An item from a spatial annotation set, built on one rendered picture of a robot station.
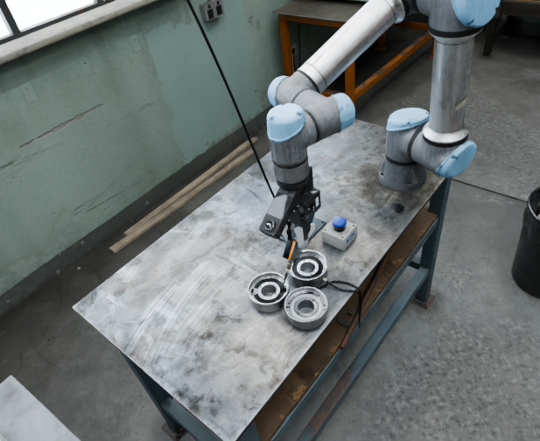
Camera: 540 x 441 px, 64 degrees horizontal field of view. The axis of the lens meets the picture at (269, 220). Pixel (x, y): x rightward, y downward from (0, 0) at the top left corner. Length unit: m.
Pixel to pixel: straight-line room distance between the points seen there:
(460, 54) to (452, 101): 0.12
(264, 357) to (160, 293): 0.36
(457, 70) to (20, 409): 1.35
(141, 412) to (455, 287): 1.49
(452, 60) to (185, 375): 0.94
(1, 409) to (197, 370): 0.55
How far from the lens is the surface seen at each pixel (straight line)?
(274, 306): 1.09
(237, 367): 1.05
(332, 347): 1.34
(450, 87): 1.16
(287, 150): 0.87
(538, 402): 2.01
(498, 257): 2.42
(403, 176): 1.41
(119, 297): 1.27
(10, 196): 2.42
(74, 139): 2.47
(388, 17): 1.11
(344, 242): 1.21
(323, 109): 0.91
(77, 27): 2.31
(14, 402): 1.39
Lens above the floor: 1.69
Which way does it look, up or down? 42 degrees down
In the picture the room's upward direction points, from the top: 10 degrees counter-clockwise
